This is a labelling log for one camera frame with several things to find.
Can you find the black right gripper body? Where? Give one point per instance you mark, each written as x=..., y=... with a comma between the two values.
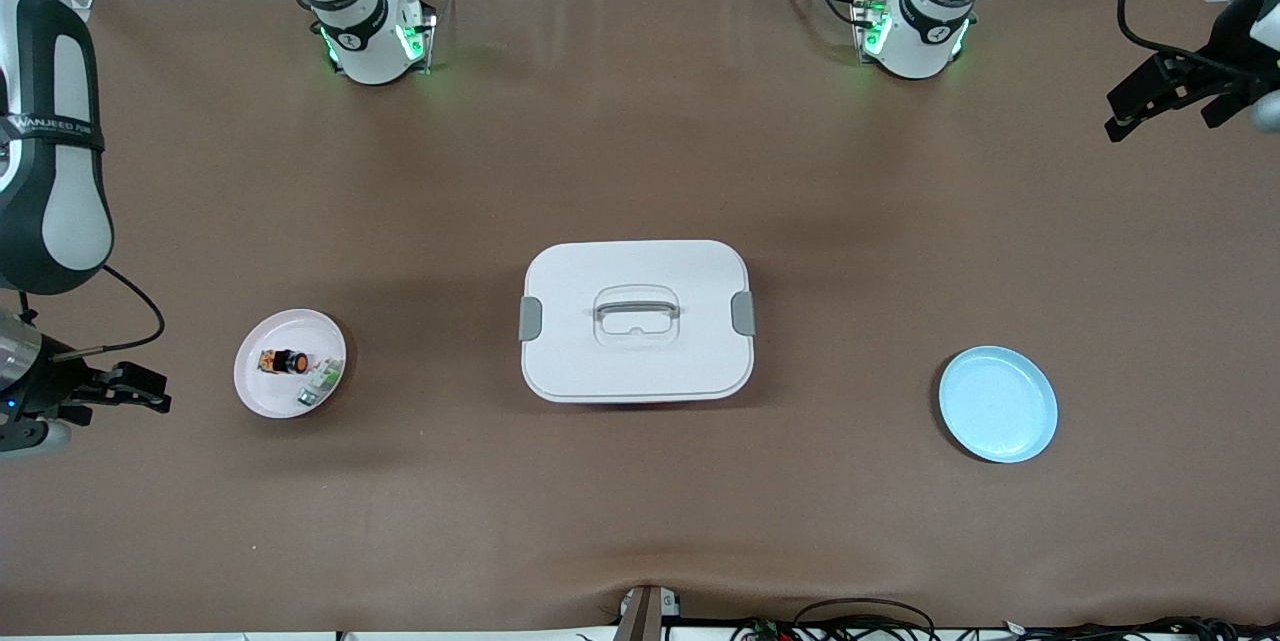
x=52, y=385

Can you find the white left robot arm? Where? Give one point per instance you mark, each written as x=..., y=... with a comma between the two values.
x=920, y=31

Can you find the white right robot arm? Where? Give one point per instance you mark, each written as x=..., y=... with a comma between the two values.
x=55, y=171

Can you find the brown table mat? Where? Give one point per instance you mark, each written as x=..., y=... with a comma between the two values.
x=600, y=521

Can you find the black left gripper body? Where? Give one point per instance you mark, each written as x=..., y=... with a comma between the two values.
x=1221, y=62

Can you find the orange push-button switch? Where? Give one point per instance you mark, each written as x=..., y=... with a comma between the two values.
x=283, y=361

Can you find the white lidded lunch box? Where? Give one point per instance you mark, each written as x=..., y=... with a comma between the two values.
x=640, y=361

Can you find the pink round plate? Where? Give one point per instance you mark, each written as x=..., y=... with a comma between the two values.
x=275, y=396

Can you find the green push-button switch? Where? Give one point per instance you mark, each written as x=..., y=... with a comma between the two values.
x=320, y=383

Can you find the light blue round plate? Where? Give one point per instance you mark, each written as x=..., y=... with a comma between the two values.
x=998, y=406

